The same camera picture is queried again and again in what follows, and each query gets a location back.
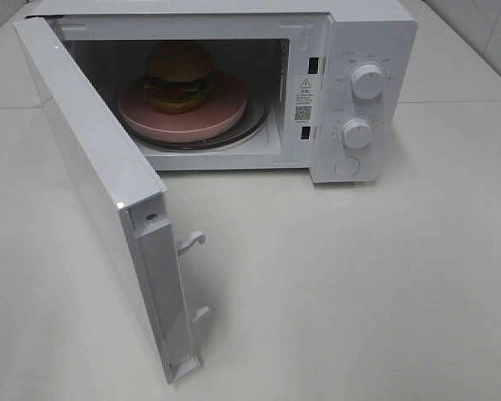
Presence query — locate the lower white timer knob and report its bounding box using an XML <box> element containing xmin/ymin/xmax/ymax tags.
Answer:
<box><xmin>342</xmin><ymin>118</ymin><xmax>372</xmax><ymax>150</ymax></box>

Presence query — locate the pink round plate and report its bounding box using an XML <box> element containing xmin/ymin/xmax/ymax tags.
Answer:
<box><xmin>118</xmin><ymin>71</ymin><xmax>248</xmax><ymax>144</ymax></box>

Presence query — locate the white microwave oven body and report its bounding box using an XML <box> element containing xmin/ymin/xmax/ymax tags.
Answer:
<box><xmin>25</xmin><ymin>1</ymin><xmax>418</xmax><ymax>183</ymax></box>

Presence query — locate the round white door button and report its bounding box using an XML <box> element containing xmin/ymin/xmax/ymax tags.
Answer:
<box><xmin>334</xmin><ymin>156</ymin><xmax>361</xmax><ymax>178</ymax></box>

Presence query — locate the upper white power knob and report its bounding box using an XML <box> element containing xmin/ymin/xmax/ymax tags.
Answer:
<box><xmin>350</xmin><ymin>62</ymin><xmax>385</xmax><ymax>100</ymax></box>

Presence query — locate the white microwave door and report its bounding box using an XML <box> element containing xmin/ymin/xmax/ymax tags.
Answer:
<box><xmin>14</xmin><ymin>18</ymin><xmax>209</xmax><ymax>383</ymax></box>

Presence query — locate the burger with sesame-free bun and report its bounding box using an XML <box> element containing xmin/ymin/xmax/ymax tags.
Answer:
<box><xmin>142</xmin><ymin>40</ymin><xmax>215</xmax><ymax>114</ymax></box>

